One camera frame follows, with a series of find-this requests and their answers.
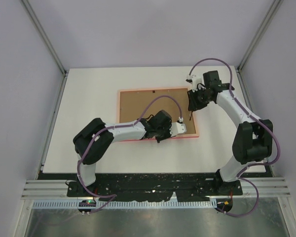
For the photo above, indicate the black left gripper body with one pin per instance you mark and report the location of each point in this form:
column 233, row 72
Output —
column 163, row 133

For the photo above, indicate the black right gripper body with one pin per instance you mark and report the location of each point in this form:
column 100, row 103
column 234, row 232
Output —
column 199, row 98

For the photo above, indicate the pink picture frame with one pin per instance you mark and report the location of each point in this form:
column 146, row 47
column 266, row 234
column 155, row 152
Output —
column 118, row 113

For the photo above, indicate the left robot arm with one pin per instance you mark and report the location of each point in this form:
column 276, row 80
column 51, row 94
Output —
column 93, row 141

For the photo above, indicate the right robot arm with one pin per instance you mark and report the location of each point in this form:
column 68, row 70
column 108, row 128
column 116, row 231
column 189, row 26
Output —
column 252, row 142

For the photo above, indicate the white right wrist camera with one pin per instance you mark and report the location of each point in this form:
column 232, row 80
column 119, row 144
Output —
column 194, row 81

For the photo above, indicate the brown frame backing board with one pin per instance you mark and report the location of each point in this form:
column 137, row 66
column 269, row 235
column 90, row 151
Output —
column 135, row 108

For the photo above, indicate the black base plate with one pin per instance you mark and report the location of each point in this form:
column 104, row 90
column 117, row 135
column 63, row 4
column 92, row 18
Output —
column 156, row 187

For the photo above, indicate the slotted cable duct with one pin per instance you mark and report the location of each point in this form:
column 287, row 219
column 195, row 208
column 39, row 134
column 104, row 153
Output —
column 85, row 204

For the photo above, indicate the right aluminium frame post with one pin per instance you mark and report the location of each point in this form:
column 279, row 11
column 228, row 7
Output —
column 266, row 21

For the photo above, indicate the aluminium frame post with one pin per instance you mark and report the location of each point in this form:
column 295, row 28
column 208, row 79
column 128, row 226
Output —
column 266, row 21
column 43, row 35

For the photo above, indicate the left aluminium frame post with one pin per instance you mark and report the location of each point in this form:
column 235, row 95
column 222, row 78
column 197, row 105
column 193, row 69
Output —
column 43, row 35

